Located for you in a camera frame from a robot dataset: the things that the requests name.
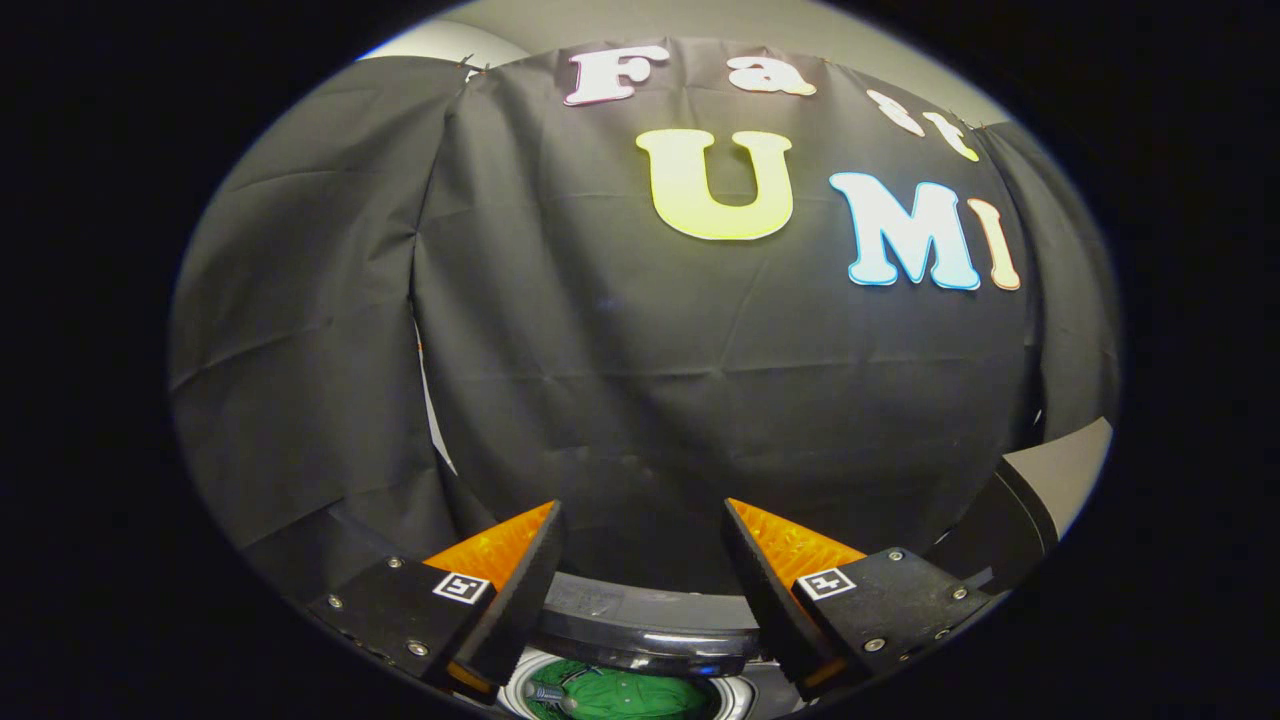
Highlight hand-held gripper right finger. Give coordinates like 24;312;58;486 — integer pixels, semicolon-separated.
722;498;996;701

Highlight grey cabinet with dark top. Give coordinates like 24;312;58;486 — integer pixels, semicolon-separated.
925;417;1114;598

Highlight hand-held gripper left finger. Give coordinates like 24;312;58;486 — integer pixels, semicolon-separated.
305;500;567;705

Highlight green polo shirt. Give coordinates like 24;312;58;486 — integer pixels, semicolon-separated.
543;660;718;720

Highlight dark washing machine lid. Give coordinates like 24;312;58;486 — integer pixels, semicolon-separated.
530;570;776;680

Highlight black backdrop cloth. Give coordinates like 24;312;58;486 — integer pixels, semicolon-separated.
168;38;1121;601

